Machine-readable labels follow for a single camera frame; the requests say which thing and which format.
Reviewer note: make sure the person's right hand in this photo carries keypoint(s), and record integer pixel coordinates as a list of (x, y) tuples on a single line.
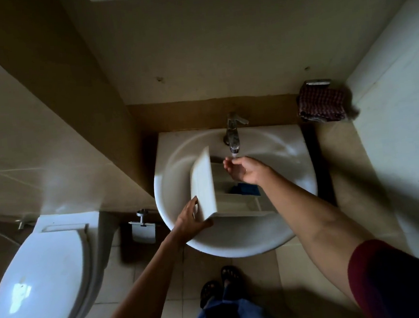
[(248, 170)]

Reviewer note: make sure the person's left hand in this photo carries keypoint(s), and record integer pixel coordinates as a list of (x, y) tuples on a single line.
[(187, 224)]

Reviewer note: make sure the person's right forearm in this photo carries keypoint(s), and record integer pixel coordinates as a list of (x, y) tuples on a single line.
[(316, 228)]

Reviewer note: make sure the person's left forearm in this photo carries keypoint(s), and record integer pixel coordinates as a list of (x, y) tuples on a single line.
[(144, 292)]

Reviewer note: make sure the metal faucet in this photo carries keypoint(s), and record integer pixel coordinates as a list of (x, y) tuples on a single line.
[(234, 137)]

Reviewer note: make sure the metal toilet paper holder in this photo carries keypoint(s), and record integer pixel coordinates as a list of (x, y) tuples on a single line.
[(143, 233)]

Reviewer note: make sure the white ceramic sink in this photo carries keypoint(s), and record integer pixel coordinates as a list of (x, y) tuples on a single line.
[(237, 238)]

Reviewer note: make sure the black right sandal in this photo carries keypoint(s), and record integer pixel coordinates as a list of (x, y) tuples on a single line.
[(231, 275)]

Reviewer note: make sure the red checkered cloth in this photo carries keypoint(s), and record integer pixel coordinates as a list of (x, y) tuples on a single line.
[(321, 103)]

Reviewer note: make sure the blue jeans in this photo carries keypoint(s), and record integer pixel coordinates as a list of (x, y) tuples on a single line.
[(236, 316)]

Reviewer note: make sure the white toilet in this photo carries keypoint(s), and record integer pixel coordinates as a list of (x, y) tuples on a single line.
[(42, 286)]

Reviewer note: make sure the dark red shirt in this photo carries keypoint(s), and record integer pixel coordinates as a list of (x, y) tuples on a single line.
[(400, 283)]

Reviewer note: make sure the chrome wall holder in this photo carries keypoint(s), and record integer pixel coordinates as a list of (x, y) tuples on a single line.
[(317, 82)]

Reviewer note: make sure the metal wall valve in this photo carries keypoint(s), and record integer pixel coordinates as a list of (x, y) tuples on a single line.
[(20, 224)]

